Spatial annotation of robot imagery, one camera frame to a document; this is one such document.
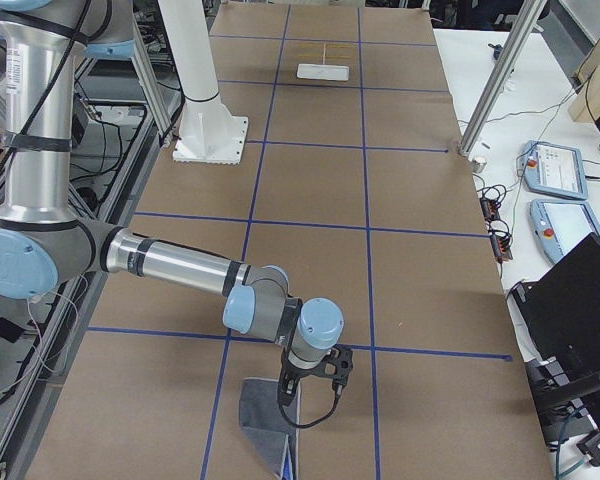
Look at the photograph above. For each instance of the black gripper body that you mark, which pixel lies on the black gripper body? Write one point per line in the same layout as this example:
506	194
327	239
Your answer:
297	374

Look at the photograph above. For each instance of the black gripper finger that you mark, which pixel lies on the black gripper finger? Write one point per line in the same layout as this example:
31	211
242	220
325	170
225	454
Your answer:
287	389

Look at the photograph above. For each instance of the grey blue towel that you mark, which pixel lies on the grey blue towel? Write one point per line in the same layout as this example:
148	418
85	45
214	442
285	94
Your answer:
261	421

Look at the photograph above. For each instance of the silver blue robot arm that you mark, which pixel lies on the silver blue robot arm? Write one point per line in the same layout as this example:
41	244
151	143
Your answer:
42	243

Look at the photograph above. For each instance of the white wooden towel rack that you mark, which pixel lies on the white wooden towel rack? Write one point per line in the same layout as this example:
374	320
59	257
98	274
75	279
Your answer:
323	70

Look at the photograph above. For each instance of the black adapter with orange plugs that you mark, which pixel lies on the black adapter with orange plugs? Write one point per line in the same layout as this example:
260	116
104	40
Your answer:
490	209

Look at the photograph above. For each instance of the black monitor on stand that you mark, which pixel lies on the black monitor on stand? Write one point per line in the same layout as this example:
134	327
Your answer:
562	314

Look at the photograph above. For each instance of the small silver cylinder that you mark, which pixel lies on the small silver cylinder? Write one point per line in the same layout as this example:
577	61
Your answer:
478	164

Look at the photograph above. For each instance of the lower blue teach pendant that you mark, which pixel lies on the lower blue teach pendant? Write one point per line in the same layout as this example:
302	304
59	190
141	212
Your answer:
560	225

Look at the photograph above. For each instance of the blue teach pendant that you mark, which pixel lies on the blue teach pendant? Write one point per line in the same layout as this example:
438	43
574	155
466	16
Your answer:
554	170
560	225

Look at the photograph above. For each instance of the upper blue teach pendant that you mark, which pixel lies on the upper blue teach pendant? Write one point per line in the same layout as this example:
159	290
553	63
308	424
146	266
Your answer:
554	170

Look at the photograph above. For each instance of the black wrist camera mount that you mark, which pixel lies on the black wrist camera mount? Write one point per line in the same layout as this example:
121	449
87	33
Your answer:
338	365

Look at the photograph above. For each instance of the white camera pillar with base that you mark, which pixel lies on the white camera pillar with base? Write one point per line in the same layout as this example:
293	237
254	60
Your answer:
208	132

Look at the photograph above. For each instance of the aluminium frame post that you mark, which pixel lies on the aluminium frame post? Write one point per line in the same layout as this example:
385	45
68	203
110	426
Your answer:
516	40

